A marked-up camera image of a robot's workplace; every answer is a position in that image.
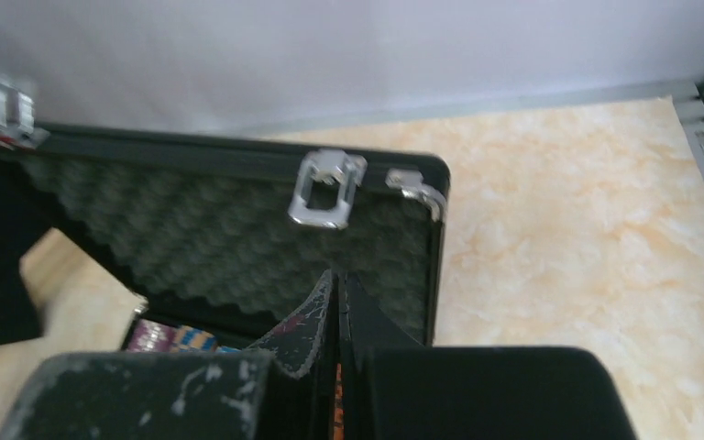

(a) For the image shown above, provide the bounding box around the black aluminium poker case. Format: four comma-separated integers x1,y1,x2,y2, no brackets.
0,77,450,345

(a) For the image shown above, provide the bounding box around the purple blue chip stack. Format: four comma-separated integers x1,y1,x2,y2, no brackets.
169,325,217,353

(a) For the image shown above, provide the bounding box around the orange black chip stack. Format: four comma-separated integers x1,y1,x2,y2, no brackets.
331,363,345,440

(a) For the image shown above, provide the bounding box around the green grey chip stack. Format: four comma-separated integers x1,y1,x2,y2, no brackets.
126,319,177,352

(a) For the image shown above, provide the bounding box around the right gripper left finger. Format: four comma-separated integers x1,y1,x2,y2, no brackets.
0,271,335,439

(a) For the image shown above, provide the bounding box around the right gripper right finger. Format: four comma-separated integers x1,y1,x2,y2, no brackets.
336,273,635,439

